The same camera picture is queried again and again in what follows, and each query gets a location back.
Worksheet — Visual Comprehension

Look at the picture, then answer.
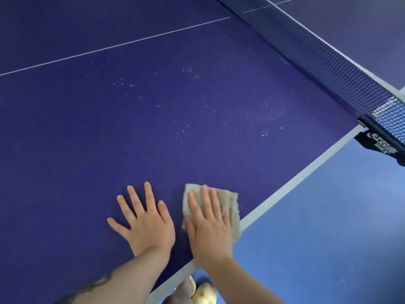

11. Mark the person's left hand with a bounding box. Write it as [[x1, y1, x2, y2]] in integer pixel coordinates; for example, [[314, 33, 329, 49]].
[[107, 182, 176, 258]]

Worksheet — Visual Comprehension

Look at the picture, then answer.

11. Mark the person's right hand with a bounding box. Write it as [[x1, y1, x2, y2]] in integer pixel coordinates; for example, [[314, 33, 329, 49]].
[[184, 185, 234, 269]]

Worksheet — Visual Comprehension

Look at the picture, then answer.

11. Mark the blue table tennis table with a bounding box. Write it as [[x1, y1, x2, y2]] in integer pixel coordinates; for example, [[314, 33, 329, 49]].
[[0, 0, 405, 304]]

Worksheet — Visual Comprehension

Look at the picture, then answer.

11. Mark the dark blue table tennis net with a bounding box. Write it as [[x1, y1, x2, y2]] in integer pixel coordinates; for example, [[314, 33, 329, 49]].
[[215, 0, 405, 144]]

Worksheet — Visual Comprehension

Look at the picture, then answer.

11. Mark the grey cleaning cloth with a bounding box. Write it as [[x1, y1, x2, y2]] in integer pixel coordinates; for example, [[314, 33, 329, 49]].
[[181, 183, 243, 246]]

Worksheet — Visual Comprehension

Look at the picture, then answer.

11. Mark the black net post clamp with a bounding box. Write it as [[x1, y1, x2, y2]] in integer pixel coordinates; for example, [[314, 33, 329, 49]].
[[354, 114, 405, 167]]

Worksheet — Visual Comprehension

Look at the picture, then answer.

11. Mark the person's left leg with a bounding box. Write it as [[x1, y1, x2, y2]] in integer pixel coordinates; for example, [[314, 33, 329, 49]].
[[163, 278, 194, 304]]

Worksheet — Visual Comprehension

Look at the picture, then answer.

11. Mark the cream right slipper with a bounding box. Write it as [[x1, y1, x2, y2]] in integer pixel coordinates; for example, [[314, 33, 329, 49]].
[[191, 282, 217, 304]]

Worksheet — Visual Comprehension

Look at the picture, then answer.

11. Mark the person's left forearm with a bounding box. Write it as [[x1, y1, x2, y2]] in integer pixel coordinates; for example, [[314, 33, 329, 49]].
[[54, 247, 173, 304]]

